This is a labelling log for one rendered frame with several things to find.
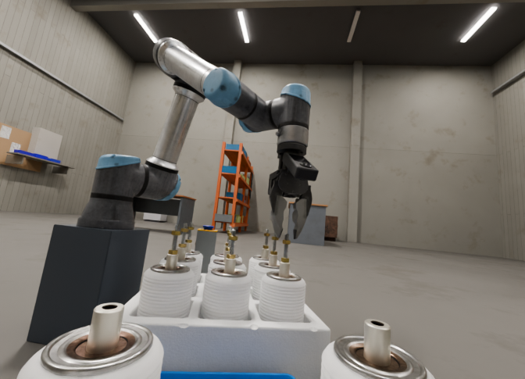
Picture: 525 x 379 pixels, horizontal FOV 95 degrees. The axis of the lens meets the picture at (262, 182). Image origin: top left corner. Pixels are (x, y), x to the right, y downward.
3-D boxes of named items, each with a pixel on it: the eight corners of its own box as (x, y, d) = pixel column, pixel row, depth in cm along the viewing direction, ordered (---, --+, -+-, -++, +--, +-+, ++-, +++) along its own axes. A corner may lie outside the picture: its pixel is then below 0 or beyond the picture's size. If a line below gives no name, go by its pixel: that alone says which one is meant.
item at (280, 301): (251, 355, 53) (259, 270, 56) (294, 357, 54) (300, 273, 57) (254, 384, 44) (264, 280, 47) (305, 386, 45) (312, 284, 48)
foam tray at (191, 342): (79, 452, 36) (104, 321, 39) (152, 331, 74) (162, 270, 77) (326, 441, 42) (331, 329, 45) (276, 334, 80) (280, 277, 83)
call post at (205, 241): (183, 323, 81) (197, 230, 86) (187, 316, 88) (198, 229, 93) (205, 324, 82) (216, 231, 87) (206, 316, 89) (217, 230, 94)
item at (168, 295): (114, 374, 43) (133, 269, 46) (154, 350, 52) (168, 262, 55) (156, 393, 40) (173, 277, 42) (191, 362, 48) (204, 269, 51)
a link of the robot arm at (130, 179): (83, 192, 75) (92, 150, 77) (126, 198, 86) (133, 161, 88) (100, 192, 68) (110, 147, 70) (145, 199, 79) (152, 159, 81)
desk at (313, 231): (285, 241, 500) (288, 201, 514) (285, 237, 655) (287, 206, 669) (326, 246, 491) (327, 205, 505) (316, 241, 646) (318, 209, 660)
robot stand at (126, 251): (25, 341, 62) (53, 223, 67) (83, 316, 80) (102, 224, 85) (87, 353, 60) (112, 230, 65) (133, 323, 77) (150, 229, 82)
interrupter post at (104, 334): (76, 358, 18) (85, 311, 19) (94, 341, 21) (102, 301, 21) (109, 359, 18) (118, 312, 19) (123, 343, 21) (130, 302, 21)
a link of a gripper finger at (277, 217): (273, 236, 57) (281, 198, 59) (281, 238, 52) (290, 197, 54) (260, 233, 57) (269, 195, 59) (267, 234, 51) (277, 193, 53)
